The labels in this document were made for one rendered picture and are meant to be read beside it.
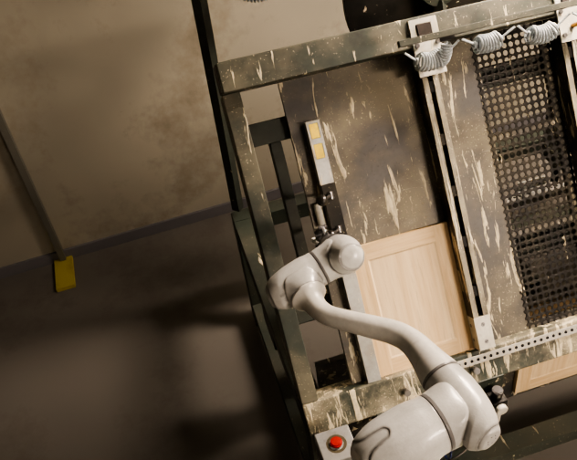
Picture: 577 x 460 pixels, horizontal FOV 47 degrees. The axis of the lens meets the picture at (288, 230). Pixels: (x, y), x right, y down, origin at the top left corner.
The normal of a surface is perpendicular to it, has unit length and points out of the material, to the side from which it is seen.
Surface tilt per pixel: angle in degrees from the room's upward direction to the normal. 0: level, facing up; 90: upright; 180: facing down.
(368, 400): 58
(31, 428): 0
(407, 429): 18
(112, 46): 90
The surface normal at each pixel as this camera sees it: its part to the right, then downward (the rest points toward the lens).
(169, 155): 0.31, 0.58
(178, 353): -0.11, -0.76
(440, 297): 0.17, 0.10
